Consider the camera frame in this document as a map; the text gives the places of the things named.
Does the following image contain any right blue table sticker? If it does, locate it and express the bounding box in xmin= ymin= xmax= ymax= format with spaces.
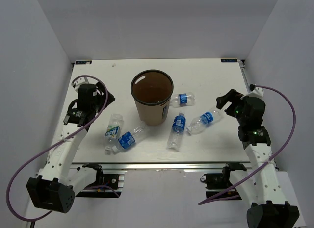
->
xmin=220 ymin=58 xmax=238 ymax=63

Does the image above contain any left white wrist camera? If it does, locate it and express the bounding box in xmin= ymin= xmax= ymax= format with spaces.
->
xmin=71 ymin=77 xmax=89 ymax=92

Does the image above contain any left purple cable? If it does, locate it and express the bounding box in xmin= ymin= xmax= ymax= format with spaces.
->
xmin=5 ymin=75 xmax=109 ymax=222

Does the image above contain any brown cylindrical bin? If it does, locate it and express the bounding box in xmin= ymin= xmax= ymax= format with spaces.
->
xmin=131 ymin=69 xmax=174 ymax=126

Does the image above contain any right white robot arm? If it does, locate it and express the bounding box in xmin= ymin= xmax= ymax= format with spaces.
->
xmin=216 ymin=88 xmax=300 ymax=228

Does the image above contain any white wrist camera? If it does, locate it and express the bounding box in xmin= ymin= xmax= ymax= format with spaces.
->
xmin=241 ymin=84 xmax=264 ymax=100
xmin=71 ymin=77 xmax=89 ymax=92

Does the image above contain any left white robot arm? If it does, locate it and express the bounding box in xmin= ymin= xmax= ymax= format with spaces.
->
xmin=26 ymin=82 xmax=115 ymax=213

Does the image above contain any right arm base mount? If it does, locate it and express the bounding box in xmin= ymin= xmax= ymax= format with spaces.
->
xmin=200 ymin=163 xmax=247 ymax=198

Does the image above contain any blue table sticker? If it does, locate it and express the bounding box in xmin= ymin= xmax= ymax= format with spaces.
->
xmin=220 ymin=58 xmax=238 ymax=63
xmin=75 ymin=60 xmax=92 ymax=65

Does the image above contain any left blue table sticker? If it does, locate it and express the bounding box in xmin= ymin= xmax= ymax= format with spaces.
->
xmin=75 ymin=60 xmax=92 ymax=65

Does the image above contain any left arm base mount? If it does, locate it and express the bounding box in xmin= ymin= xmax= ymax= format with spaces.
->
xmin=76 ymin=169 xmax=125 ymax=198

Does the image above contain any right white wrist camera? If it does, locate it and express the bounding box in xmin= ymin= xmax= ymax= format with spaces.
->
xmin=241 ymin=84 xmax=264 ymax=100

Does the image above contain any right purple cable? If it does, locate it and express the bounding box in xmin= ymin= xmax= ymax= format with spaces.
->
xmin=198 ymin=85 xmax=297 ymax=205

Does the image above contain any green label crushed bottle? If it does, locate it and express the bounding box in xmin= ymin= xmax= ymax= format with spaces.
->
xmin=104 ymin=114 xmax=124 ymax=155

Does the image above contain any blue label bottle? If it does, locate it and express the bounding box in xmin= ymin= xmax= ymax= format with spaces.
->
xmin=112 ymin=121 xmax=150 ymax=154
xmin=170 ymin=92 xmax=196 ymax=108
xmin=186 ymin=108 xmax=224 ymax=135
xmin=167 ymin=111 xmax=186 ymax=151

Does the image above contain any purple cable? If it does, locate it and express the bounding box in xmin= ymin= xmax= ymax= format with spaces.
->
xmin=198 ymin=85 xmax=297 ymax=205
xmin=5 ymin=75 xmax=109 ymax=222

